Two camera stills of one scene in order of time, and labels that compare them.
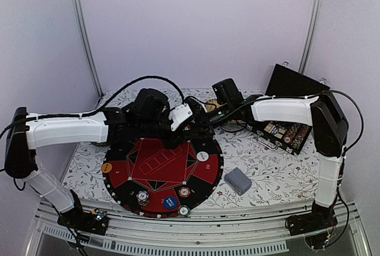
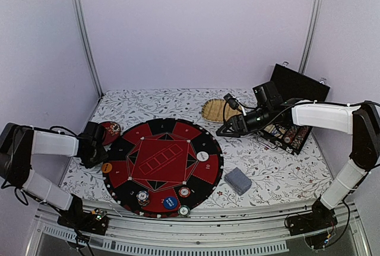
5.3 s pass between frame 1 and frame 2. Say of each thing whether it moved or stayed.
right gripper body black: moved
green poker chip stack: stayed
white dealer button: stayed
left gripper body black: moved
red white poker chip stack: stayed
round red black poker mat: stayed
